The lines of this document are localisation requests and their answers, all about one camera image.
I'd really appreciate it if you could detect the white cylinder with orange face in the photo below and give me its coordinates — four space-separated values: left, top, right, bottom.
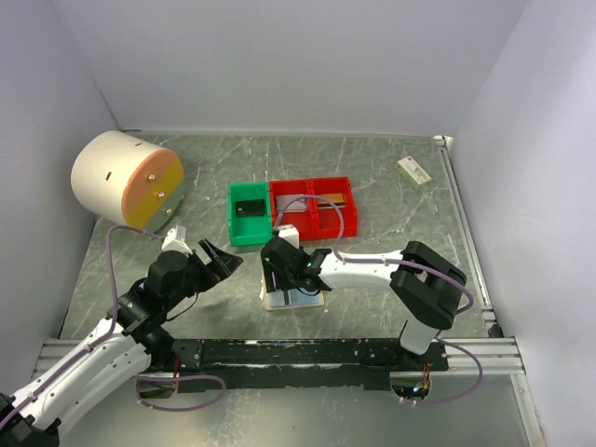
71 130 185 232

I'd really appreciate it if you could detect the green plastic bin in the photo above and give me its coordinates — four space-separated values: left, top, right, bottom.
227 182 273 247

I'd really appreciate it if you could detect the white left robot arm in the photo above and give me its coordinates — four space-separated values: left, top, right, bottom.
1 227 243 446

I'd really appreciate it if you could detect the red bin right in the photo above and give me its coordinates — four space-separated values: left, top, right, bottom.
312 176 359 239

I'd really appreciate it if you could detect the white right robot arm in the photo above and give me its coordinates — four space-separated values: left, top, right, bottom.
261 235 467 371

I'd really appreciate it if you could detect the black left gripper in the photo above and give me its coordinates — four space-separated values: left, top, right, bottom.
164 237 242 308

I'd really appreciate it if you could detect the grey striped credit card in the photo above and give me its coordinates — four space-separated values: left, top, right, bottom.
268 290 313 308

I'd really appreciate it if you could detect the black credit card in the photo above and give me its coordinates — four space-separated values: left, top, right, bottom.
235 198 267 218

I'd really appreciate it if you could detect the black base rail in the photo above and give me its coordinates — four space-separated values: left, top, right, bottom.
144 338 449 393

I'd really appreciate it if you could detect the silver credit card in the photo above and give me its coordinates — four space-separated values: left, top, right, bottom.
276 194 307 213

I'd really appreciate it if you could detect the red bin middle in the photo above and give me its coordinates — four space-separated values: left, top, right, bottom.
269 179 318 241

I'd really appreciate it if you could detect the small white cardboard box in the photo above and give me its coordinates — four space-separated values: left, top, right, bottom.
396 156 432 190

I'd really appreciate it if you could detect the tan card holder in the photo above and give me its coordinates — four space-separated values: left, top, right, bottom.
260 277 324 311

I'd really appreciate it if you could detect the red bin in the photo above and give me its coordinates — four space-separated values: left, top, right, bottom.
312 176 359 239
269 179 318 241

